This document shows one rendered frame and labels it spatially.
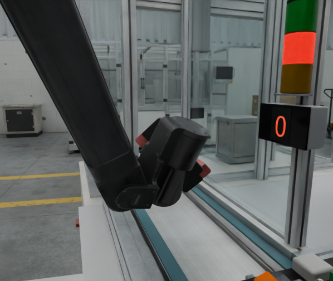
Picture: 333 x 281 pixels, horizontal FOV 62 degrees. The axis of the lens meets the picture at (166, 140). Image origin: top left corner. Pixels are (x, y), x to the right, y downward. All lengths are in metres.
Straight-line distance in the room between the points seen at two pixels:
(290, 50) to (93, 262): 0.62
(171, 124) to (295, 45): 0.27
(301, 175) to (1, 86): 8.46
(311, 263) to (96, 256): 0.48
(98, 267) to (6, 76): 8.15
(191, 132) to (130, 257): 0.29
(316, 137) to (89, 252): 0.58
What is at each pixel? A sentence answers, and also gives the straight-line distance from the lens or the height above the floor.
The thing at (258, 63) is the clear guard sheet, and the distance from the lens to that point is 0.69.
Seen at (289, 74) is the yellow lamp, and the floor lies 1.29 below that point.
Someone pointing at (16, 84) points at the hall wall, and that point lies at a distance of 8.63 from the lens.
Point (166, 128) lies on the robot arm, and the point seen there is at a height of 1.22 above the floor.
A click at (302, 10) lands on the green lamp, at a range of 0.54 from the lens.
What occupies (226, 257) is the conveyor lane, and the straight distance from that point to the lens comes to 0.65.
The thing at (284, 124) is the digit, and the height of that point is 1.21.
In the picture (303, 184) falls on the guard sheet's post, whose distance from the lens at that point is 0.59.
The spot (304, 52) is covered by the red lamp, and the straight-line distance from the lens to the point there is 0.53.
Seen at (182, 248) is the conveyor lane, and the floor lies 0.92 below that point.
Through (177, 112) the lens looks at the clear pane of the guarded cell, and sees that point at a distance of 1.66.
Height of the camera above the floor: 1.27
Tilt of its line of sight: 11 degrees down
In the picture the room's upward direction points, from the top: straight up
